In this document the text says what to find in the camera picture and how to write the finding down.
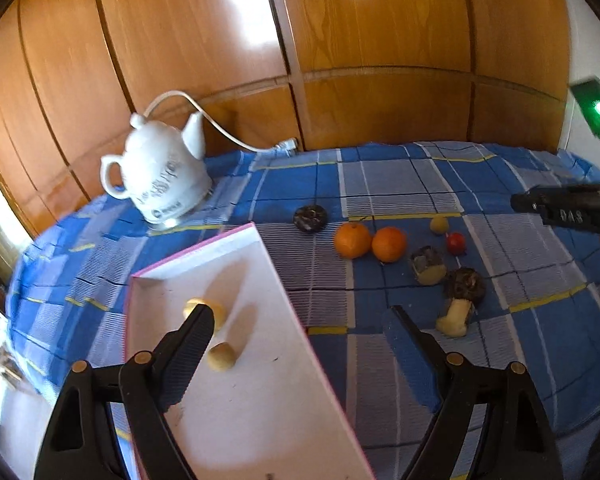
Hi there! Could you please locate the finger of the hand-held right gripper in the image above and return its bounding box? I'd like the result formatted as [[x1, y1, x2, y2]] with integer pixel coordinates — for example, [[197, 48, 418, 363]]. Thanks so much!
[[511, 182, 600, 236]]

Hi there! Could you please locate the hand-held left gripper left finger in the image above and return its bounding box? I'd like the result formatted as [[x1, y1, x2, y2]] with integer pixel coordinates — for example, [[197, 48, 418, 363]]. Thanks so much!
[[32, 304, 216, 480]]

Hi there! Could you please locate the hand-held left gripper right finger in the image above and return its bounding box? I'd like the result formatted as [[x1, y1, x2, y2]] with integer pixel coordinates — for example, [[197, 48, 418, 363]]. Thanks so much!
[[382, 305, 565, 480]]

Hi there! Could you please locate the white tray with pink edge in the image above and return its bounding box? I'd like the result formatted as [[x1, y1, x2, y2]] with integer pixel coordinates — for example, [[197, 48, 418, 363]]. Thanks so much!
[[124, 222, 376, 480]]

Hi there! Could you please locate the orange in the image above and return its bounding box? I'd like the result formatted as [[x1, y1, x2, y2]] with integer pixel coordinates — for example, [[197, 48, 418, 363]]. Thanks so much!
[[371, 227, 409, 264], [334, 221, 372, 260]]

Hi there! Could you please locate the blue plaid tablecloth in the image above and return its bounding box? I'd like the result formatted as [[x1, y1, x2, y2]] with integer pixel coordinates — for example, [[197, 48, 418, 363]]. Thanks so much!
[[5, 141, 600, 480]]

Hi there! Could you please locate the white ceramic electric kettle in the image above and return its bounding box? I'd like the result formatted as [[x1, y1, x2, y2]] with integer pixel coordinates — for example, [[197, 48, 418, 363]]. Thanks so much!
[[100, 112, 213, 228]]

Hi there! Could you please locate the wooden wardrobe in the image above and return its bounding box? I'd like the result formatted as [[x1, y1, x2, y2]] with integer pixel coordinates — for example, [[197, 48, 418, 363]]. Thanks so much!
[[0, 0, 573, 241]]

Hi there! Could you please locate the white power cable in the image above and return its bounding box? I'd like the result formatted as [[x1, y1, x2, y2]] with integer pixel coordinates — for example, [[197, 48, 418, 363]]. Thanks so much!
[[145, 91, 281, 153]]

